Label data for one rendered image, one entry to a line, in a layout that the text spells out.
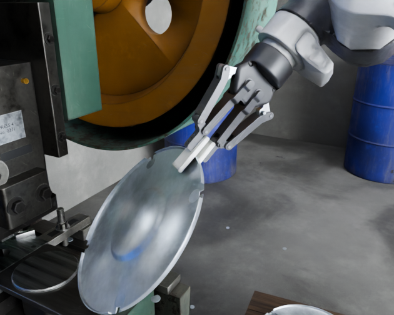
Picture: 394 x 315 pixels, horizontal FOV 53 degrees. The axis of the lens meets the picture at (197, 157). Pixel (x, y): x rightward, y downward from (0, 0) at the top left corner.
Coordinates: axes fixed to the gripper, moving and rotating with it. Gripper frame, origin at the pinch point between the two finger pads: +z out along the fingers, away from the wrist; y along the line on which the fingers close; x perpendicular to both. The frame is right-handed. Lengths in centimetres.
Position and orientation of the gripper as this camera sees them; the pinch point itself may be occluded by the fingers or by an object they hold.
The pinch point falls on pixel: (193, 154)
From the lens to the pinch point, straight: 62.3
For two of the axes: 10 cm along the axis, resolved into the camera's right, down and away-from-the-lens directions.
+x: 3.9, 3.3, -8.6
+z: -6.4, 7.7, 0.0
